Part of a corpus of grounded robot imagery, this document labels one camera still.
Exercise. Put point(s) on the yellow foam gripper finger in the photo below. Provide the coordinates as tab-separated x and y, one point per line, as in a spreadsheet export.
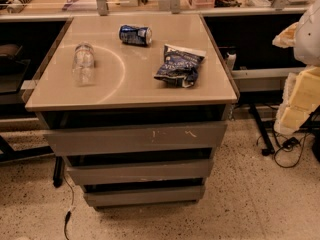
286	38

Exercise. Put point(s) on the grey top drawer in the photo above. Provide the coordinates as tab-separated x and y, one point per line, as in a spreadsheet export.
130	139

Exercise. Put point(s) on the grey drawer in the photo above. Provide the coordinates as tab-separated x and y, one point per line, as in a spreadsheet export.
130	139
141	172
148	196

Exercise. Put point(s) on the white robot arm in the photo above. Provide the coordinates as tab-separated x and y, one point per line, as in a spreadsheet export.
307	36

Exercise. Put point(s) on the grey middle drawer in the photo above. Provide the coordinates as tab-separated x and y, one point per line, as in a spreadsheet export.
141	172

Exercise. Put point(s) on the grey bottom drawer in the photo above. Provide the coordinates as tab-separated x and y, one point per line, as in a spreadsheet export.
148	196

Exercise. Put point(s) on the grey drawer cabinet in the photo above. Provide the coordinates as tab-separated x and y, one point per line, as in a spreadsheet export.
126	93

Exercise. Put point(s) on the black desk leg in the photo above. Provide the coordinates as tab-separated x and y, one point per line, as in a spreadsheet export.
269	149

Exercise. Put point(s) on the blue chip bag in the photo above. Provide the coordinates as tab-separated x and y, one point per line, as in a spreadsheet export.
180	66

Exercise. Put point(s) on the blue soda can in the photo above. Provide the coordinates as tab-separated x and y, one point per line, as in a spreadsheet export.
135	35

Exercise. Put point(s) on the clear plastic water bottle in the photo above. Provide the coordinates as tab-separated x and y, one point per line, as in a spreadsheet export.
83	68

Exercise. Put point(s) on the black spring tool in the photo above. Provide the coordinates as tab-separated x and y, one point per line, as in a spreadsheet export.
16	6

